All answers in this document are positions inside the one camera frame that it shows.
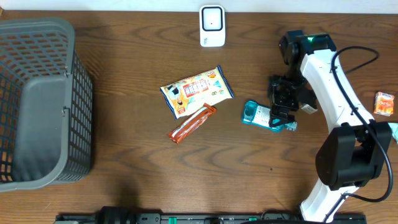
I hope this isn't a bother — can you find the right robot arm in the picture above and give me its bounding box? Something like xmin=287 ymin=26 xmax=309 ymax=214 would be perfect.
xmin=268 ymin=30 xmax=393 ymax=223

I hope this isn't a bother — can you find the orange tissue pack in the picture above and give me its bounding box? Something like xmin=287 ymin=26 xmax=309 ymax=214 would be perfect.
xmin=374 ymin=91 xmax=395 ymax=116

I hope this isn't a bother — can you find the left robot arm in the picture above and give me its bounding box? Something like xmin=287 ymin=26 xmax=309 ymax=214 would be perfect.
xmin=95 ymin=207 xmax=136 ymax=224

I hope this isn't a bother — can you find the grey plastic mesh basket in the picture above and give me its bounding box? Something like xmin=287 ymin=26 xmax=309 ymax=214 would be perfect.
xmin=1 ymin=17 xmax=93 ymax=192

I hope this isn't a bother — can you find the small teal wipes packet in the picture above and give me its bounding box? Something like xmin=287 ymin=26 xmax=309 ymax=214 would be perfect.
xmin=388 ymin=123 xmax=398 ymax=142

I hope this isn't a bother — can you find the white barcode scanner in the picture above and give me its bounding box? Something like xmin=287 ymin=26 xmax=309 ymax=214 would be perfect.
xmin=199 ymin=5 xmax=226 ymax=47

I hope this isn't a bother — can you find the red snack stick packet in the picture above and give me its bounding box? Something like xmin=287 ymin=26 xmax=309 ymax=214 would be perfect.
xmin=168 ymin=103 xmax=217 ymax=144

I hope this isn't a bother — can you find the teal mouthwash bottle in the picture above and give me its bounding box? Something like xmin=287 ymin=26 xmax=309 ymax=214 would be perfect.
xmin=241 ymin=100 xmax=297 ymax=133

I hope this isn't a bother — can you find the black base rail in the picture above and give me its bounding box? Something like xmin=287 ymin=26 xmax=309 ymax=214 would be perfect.
xmin=55 ymin=212 xmax=368 ymax=224

